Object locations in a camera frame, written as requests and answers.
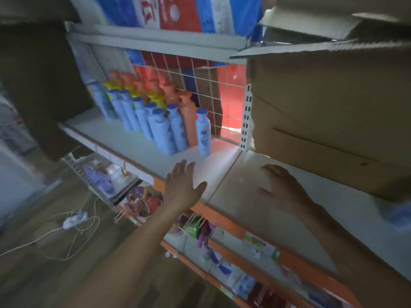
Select person's right hand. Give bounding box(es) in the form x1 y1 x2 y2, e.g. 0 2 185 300
258 164 314 219

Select person's left hand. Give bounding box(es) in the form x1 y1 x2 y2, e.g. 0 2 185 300
163 160 207 213

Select person's left forearm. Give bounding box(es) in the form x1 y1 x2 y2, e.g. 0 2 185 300
61 203 195 308

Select person's right forearm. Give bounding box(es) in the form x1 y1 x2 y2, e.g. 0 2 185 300
297 202 411 308

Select red snack packet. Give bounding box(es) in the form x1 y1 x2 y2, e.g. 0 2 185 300
125 186 164 218

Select white metal shelf board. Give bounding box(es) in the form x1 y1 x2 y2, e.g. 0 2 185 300
58 106 242 204
207 150 411 283

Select green hanging packet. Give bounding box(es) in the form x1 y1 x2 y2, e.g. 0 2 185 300
183 218 206 240

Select row of blue bottles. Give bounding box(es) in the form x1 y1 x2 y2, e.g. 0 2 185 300
89 81 212 157

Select purple hanging packet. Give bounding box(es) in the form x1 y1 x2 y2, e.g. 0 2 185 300
197 221 217 249

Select row of orange bottles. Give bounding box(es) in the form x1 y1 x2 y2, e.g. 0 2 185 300
109 70 200 147

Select pale plastic packets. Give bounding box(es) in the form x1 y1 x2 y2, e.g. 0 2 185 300
82 158 135 197

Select white slotted shelf upright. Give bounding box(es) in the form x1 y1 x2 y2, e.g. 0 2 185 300
239 83 254 152

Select orange-edged shelf board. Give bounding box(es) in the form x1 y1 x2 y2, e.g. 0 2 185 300
161 218 363 308

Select white power strip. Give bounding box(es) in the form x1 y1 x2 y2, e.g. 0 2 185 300
62 210 89 231

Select large brown cardboard box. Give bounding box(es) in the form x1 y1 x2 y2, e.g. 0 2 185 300
230 0 411 202

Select grey metal shelf board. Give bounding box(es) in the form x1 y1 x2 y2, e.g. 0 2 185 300
64 22 250 65

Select blue packet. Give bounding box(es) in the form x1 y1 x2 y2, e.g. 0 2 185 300
384 199 411 230

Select dark cardboard box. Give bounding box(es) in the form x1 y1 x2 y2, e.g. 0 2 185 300
0 21 95 162

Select blue red white bags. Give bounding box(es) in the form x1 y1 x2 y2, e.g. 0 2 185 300
91 0 267 42

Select white wire basket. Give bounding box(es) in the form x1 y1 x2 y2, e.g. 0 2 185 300
62 152 142 209

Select white wire grid panel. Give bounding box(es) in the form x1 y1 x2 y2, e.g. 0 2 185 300
132 51 248 145

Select white power cable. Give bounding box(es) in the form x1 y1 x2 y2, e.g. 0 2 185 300
0 197 101 262

